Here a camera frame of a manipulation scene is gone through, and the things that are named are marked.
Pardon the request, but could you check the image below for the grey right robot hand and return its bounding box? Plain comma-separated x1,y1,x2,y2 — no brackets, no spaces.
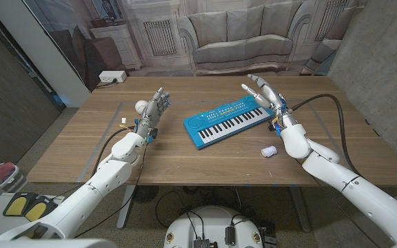
241,73,292,122

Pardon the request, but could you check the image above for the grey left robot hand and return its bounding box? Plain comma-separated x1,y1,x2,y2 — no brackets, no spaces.
135,87,172,138

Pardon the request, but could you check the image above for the blue toy keyboard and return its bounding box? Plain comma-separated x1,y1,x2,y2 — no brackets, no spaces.
183,95,276,151

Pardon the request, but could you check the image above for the white bandage roll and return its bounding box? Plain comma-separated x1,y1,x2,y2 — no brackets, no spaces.
261,145,278,158

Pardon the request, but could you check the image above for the white baseball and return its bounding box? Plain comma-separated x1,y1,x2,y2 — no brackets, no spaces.
134,100,149,115

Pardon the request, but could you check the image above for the white power strip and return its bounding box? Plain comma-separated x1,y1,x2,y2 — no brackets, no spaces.
98,70,128,84

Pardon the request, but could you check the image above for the wooden table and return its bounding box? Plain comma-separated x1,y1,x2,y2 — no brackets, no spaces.
26,75,397,230

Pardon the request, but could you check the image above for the printed living room backdrop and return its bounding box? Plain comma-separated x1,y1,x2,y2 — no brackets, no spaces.
22,0,370,93

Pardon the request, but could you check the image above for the white robot torso base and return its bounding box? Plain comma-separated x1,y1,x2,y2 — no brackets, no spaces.
163,205,265,248

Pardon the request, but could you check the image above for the yellow foot pedal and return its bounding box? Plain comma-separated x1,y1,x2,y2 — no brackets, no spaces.
2,192,34,217
23,195,59,223

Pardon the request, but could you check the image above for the clear plastic storage bin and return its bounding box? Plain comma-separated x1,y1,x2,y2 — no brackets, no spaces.
0,162,26,204

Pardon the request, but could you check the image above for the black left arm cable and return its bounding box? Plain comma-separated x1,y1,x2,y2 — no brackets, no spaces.
52,126,148,239

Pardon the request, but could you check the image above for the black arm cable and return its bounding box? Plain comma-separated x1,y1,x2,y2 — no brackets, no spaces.
289,93,361,176
52,126,148,239

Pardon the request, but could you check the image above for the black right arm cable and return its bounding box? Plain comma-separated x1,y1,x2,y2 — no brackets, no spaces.
289,93,361,176

